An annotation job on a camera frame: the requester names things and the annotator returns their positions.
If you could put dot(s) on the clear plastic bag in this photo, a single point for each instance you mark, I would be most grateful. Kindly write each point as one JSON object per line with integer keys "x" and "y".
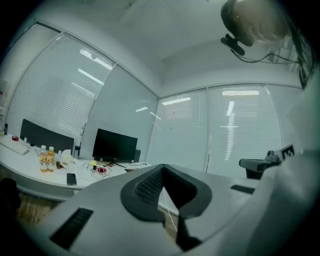
{"x": 67, "y": 157}

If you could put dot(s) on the white keyboard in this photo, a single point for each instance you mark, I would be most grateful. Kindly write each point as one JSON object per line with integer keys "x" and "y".
{"x": 15, "y": 147}

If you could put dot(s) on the black head-mounted camera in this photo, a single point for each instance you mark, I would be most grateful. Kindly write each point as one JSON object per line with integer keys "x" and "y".
{"x": 232, "y": 45}

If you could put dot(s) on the black office chair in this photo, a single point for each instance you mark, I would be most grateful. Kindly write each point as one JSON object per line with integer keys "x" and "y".
{"x": 8, "y": 196}

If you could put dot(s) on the small red round item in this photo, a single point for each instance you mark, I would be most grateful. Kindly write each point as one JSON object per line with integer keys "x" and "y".
{"x": 15, "y": 138}

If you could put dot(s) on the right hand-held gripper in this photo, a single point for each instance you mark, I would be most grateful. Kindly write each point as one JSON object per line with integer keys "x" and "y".
{"x": 285, "y": 153}

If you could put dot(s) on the red card packet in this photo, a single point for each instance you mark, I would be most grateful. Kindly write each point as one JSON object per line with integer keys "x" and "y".
{"x": 130, "y": 170}

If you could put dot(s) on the black monitor stand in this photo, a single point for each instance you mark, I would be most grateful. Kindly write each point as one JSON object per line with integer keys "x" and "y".
{"x": 116, "y": 164}

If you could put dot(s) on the small black box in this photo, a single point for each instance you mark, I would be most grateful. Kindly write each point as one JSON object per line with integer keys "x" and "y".
{"x": 137, "y": 155}

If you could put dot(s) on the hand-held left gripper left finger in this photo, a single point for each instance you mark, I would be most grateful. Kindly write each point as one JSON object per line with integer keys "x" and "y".
{"x": 105, "y": 225}

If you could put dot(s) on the red toy with black eyes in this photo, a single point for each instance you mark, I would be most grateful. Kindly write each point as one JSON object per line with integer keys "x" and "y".
{"x": 101, "y": 170}

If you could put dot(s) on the black smartphone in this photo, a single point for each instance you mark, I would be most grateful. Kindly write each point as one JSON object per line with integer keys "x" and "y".
{"x": 71, "y": 179}

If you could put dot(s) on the black computer monitor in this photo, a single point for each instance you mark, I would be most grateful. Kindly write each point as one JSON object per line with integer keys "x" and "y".
{"x": 115, "y": 146}

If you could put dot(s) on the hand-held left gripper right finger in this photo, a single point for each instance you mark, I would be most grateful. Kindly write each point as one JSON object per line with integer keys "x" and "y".
{"x": 220, "y": 197}

